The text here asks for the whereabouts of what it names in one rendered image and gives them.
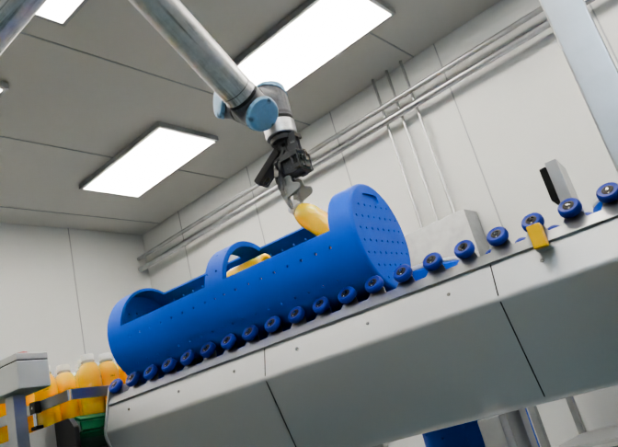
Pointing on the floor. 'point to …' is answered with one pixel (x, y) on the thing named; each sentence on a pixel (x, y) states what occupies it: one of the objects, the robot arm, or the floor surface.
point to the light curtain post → (584, 56)
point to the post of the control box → (17, 421)
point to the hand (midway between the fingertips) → (293, 207)
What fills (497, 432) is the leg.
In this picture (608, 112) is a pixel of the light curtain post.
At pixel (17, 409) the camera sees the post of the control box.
